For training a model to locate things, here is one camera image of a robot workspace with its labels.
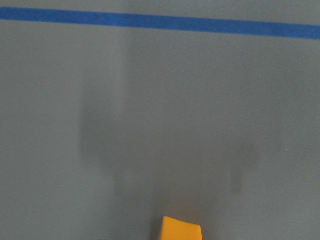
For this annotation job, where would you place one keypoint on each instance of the orange block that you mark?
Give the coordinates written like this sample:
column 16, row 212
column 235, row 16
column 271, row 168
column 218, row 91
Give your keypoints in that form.
column 174, row 229

